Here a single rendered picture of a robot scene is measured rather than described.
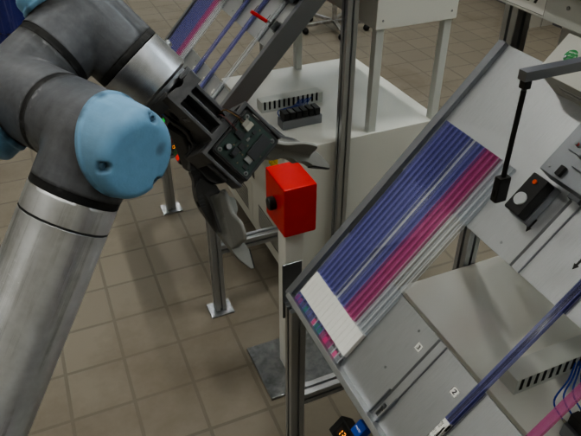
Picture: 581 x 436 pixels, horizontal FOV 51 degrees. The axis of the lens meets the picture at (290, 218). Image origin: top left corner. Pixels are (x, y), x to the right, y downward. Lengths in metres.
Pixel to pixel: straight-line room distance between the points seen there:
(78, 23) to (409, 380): 0.84
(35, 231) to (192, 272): 2.11
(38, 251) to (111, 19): 0.23
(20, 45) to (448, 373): 0.85
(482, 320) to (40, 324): 1.20
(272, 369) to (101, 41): 1.71
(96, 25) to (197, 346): 1.79
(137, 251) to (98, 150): 2.30
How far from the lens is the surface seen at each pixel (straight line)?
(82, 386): 2.28
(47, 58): 0.60
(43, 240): 0.51
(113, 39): 0.62
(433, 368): 1.15
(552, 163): 1.11
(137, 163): 0.49
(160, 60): 0.62
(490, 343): 1.52
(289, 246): 1.82
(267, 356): 2.23
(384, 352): 1.22
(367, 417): 1.19
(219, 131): 0.61
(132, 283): 2.60
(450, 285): 1.64
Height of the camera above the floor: 1.68
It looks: 36 degrees down
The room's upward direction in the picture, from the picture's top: straight up
